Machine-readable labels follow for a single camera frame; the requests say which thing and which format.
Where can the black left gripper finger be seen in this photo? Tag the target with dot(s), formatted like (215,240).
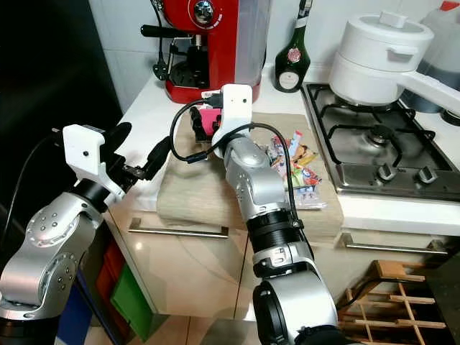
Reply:
(158,158)
(119,142)

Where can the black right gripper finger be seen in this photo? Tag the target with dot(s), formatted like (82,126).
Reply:
(200,126)

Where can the pink plastic box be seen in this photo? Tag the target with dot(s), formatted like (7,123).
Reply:
(214,122)

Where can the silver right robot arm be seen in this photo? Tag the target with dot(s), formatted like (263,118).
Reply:
(266,194)

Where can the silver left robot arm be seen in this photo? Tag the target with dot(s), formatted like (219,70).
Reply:
(50,244)

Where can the beige woven table runner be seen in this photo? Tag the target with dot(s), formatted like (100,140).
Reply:
(194,194)

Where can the red espresso coffee machine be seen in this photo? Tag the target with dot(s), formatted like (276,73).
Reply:
(212,50)

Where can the orange red plastic board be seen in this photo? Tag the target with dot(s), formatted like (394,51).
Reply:
(115,262)

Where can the dark green wine bottle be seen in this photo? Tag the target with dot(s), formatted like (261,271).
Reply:
(292,68)

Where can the colourful snack packets bag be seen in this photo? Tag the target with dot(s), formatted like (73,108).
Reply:
(303,172)

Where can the white kitchen cabinet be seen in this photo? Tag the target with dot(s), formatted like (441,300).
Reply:
(187,280)

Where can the green plastic board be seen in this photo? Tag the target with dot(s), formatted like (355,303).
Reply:
(133,302)

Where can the blue plastic board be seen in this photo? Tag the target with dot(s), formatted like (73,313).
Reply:
(72,320)

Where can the white lidded cooking pot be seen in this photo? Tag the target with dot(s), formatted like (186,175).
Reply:
(374,65)

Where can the steel gas hob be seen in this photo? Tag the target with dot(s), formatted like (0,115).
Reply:
(388,162)

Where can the wooden slatted rack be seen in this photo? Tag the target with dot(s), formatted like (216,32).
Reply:
(395,295)

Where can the clear plastic jug red cap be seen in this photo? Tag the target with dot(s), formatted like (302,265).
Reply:
(447,43)

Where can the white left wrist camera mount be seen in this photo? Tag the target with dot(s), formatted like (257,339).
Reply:
(88,154)

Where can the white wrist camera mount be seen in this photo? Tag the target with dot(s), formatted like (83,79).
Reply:
(236,108)
(88,154)

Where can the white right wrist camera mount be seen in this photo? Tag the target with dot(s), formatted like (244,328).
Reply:
(236,108)

